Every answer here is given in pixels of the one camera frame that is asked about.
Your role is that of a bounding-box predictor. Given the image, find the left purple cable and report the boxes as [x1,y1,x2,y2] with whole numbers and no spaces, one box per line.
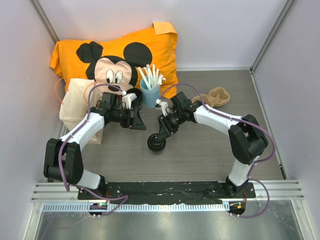
[57,83,130,230]

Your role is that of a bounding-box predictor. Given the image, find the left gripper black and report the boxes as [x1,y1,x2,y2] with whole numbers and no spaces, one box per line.
[111,106,146,130]

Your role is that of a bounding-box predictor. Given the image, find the black cup lid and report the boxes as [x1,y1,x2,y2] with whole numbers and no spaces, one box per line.
[147,133,166,151]

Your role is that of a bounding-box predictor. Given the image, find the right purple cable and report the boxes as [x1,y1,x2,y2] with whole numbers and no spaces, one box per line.
[158,83,277,218]

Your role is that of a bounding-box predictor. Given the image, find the blue cup straw holder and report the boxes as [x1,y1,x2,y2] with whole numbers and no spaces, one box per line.
[140,78,161,108]

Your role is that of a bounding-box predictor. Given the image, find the purple cable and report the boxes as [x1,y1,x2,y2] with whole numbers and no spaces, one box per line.
[57,83,130,230]
[158,83,277,218]

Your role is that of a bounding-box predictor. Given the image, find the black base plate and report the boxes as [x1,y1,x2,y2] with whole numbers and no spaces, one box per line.
[92,181,256,205]

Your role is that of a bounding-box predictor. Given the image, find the black cup stack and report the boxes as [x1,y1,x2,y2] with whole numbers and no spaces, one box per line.
[126,88,143,110]

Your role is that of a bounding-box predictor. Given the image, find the paper takeout bag orange handles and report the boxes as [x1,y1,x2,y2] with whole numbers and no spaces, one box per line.
[59,78,101,131]

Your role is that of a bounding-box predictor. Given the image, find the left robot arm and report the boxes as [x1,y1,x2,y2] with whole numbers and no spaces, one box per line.
[43,88,146,200]

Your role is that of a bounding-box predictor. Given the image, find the orange Mickey Mouse pillow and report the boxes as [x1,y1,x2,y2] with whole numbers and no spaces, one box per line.
[49,22,179,98]

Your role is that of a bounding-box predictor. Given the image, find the aluminium rail frame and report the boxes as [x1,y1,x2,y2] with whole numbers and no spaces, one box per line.
[31,180,304,216]

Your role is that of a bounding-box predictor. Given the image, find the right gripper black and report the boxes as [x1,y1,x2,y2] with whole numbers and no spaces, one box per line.
[158,109,185,141]

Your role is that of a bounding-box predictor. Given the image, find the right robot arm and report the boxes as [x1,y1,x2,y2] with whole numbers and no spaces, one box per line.
[147,92,269,198]

